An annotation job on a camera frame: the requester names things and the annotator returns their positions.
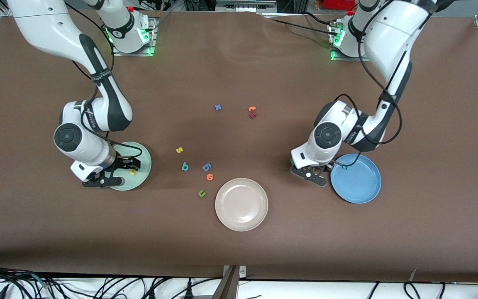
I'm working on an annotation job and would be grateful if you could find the red box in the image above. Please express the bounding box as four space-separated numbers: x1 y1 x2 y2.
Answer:
323 0 358 10

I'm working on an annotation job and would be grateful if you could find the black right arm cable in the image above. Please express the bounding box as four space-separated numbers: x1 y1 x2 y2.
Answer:
63 0 142 158

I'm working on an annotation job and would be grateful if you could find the beige plate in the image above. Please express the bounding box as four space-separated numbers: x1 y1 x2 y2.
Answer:
215 178 269 232

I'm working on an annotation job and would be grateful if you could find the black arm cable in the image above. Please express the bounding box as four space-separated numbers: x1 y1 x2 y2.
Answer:
332 17 404 167
63 0 142 158

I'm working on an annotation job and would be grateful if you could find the blue plate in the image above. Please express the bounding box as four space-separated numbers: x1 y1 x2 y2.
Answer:
330 153 382 204

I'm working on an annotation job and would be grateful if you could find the thin black cable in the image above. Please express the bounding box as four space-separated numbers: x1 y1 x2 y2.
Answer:
260 12 335 36

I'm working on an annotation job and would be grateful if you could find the brown table cover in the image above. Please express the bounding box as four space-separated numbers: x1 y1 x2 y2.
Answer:
0 10 478 284

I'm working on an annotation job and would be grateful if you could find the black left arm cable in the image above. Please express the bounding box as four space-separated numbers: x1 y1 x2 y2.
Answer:
332 17 404 167

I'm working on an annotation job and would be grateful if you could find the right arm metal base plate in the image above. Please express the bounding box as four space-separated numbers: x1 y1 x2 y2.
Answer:
111 17 157 56

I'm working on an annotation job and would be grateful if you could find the grey equipment housing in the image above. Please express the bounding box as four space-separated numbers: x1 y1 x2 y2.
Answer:
215 0 278 13

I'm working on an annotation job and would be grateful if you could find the silver metal bracket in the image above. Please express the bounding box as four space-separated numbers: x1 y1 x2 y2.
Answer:
222 265 247 279

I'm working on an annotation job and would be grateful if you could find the pale green plate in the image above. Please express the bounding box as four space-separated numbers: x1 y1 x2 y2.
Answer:
108 142 152 191

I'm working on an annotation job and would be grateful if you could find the dark metal beam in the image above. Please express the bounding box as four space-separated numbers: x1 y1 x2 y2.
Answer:
211 266 239 299

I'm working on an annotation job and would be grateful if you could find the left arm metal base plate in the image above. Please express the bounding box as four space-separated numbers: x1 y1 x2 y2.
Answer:
329 21 374 62

